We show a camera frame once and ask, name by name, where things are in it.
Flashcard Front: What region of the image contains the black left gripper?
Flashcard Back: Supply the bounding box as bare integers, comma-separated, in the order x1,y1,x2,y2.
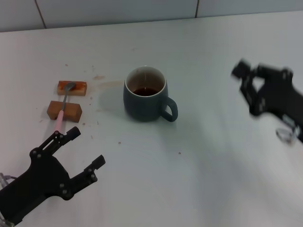
0,126,107,225

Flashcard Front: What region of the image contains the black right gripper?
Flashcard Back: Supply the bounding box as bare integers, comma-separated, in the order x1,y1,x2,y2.
231,59,303,142

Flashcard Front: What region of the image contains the grey ceramic cup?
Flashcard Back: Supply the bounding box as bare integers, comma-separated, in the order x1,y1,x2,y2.
123,65,178,123

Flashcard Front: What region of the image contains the arched wooden block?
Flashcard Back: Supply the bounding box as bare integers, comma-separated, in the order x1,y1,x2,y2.
46,100,83,123

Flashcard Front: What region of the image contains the flat stained wooden block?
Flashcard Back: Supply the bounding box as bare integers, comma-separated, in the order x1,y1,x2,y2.
57,80,87,96

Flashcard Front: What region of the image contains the dark brown coffee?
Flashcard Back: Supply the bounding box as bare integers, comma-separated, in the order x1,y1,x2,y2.
131,87,160,97

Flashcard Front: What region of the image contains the thin grey cable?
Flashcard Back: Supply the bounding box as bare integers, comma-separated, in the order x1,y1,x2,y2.
0,172,18,189

